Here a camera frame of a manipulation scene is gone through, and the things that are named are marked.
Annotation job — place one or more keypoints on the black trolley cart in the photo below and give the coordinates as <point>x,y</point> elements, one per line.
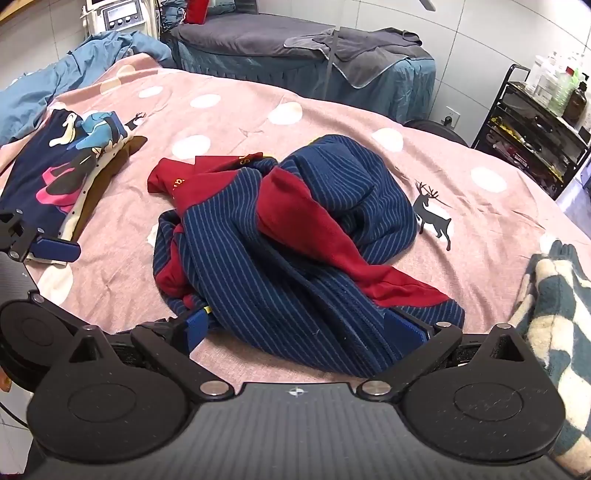
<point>531,134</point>

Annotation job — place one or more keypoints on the black round stool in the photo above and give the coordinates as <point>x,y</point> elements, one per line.
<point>434,131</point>

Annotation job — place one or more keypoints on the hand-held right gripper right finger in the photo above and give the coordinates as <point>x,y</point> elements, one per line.
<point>404,330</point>

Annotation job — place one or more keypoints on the wall socket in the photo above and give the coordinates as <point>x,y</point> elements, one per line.
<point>450,118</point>

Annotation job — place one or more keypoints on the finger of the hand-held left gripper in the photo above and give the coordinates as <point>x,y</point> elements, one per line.
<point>55,249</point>

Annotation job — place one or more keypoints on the grey towel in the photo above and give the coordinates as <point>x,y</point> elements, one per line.
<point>369,50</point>

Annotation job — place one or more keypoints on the blue duvet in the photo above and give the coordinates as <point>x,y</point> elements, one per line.
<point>69,69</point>

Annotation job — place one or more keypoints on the teal cream checkered blanket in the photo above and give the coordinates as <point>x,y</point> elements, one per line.
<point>554,323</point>

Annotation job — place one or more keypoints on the clear plastic bottle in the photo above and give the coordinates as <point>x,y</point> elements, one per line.
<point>561,92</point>
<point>538,76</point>

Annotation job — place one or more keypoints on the pink dotted blanket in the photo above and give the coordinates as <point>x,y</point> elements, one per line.
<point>323,115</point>

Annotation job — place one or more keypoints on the navy striped red sweater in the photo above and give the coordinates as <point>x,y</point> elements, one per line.
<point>277,258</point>

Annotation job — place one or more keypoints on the brown garment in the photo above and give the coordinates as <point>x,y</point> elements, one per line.
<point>115,170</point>

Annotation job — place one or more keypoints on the navy cartoon print garment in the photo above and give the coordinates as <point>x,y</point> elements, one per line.
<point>27,184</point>

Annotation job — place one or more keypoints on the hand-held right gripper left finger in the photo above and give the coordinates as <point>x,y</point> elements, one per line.
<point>196,330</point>

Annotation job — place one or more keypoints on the red cloth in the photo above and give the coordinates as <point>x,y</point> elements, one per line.
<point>197,11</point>

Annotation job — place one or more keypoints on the white beauty machine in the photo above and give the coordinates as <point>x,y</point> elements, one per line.
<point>120,16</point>

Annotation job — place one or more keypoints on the brown glass bottle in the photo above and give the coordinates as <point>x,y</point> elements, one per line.
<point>577,101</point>

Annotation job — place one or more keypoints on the teal folded bedding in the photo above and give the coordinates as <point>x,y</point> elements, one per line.
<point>173,14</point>

